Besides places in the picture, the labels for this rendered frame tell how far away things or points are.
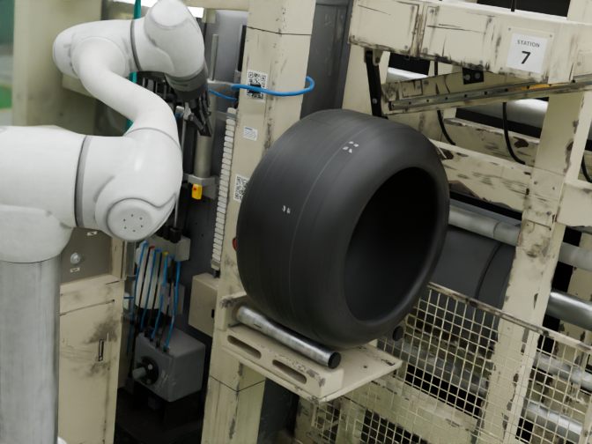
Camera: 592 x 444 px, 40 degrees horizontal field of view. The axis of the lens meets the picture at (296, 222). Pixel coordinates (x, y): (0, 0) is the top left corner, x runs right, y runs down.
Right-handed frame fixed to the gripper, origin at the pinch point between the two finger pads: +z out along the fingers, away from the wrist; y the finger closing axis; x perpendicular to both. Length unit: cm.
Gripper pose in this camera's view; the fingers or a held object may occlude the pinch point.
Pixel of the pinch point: (203, 126)
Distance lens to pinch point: 195.7
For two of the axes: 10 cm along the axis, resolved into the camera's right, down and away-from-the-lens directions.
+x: 9.7, 2.0, -1.7
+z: 0.7, 4.2, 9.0
